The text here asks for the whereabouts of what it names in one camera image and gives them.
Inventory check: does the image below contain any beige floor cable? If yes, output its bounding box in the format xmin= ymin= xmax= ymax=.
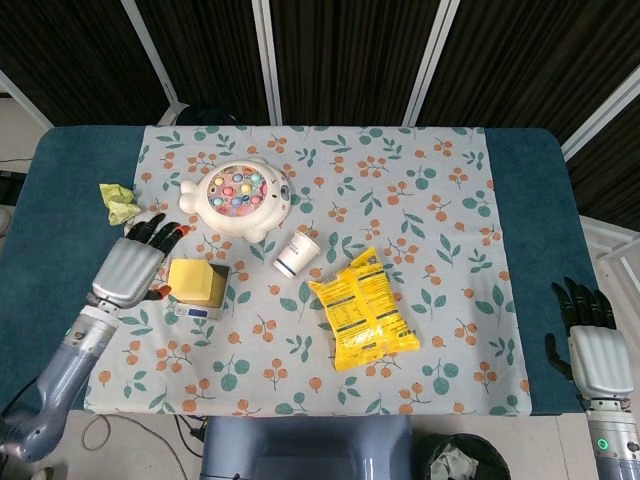
xmin=82 ymin=413 xmax=115 ymax=451

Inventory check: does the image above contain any black floor cable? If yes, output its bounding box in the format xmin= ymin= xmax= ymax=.
xmin=173 ymin=415 xmax=207 ymax=457

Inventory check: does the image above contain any small digital scale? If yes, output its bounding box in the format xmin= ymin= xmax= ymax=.
xmin=173 ymin=263 xmax=232 ymax=321

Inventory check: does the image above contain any black trash bin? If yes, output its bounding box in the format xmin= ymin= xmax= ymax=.
xmin=417 ymin=432 xmax=511 ymax=480

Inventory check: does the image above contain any dark folding partition screen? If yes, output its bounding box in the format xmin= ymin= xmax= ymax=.
xmin=0 ymin=0 xmax=640 ymax=236

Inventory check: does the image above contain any yellow sponge block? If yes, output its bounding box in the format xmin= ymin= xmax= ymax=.
xmin=167 ymin=258 xmax=230 ymax=307

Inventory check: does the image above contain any black rounded object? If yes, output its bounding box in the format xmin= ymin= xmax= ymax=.
xmin=175 ymin=103 xmax=240 ymax=127

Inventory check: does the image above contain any blue robot torso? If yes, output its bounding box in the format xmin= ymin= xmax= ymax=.
xmin=199 ymin=415 xmax=414 ymax=480

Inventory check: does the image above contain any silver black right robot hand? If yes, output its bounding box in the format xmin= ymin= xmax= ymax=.
xmin=544 ymin=276 xmax=634 ymax=401

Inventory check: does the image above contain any floral fruit print tablecloth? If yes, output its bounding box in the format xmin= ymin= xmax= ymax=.
xmin=82 ymin=124 xmax=532 ymax=417

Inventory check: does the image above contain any yellow snack bag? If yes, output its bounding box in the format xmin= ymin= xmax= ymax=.
xmin=307 ymin=245 xmax=421 ymax=372

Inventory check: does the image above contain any white fish-shaped toy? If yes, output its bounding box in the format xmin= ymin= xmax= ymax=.
xmin=178 ymin=156 xmax=293 ymax=245

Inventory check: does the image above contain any white paper cup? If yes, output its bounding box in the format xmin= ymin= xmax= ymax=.
xmin=272 ymin=229 xmax=321 ymax=278

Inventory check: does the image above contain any crumpled green paper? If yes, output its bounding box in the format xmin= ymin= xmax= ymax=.
xmin=98 ymin=182 xmax=141 ymax=227

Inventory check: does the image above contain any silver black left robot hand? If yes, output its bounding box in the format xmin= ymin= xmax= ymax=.
xmin=87 ymin=213 xmax=191 ymax=310

